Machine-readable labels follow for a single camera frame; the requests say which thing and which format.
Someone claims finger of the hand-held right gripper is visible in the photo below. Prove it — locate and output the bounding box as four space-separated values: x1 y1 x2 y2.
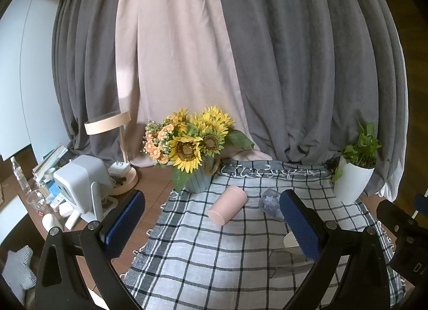
377 200 417 242

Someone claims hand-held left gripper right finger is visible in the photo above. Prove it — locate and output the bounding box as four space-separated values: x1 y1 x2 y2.
279 189 392 310

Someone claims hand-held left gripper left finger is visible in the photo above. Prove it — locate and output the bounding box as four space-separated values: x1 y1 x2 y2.
35 190 146 310

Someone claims pink cup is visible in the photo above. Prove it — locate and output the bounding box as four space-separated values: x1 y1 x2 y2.
208 186 248 226

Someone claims clear cup with blue print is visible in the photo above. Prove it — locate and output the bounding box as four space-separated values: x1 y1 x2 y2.
259 189 288 221

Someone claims clear measuring cup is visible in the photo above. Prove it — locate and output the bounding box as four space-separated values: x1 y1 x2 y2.
26 189 46 212

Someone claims white plant pot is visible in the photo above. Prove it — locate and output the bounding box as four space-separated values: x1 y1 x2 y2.
333 156 376 204

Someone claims white projector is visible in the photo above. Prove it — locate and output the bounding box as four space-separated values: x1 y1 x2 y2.
53 155 120 224

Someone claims white cylinder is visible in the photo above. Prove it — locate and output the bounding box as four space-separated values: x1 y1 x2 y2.
41 213 63 232

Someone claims green potted plant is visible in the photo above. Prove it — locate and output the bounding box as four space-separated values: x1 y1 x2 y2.
331 119 390 184

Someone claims blue-grey ribbed vase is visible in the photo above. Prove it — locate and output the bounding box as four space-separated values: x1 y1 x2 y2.
184 156 216 193

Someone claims checked cloth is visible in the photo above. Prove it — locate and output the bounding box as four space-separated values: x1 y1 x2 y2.
122 160 407 310

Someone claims stack of books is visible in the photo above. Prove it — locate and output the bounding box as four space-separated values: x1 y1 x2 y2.
32 144 70 181

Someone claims wooden desk lamp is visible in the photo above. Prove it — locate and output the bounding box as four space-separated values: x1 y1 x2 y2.
84 110 139 196

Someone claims sunflower bouquet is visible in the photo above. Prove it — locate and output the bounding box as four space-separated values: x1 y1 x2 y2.
142 106 255 193

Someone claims clear plastic bottle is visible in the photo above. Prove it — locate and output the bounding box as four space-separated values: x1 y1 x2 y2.
10 157 31 196

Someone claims striped cushion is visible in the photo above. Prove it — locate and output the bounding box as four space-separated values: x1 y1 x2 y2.
1 245 37 304

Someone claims grey curtain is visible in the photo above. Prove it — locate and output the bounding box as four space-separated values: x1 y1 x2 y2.
51 0 143 165
212 0 409 199

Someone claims white cabinet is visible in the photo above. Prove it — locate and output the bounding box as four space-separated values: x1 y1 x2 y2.
0 0 71 161

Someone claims pink curtain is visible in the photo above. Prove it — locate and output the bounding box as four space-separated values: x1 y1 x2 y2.
114 0 273 168

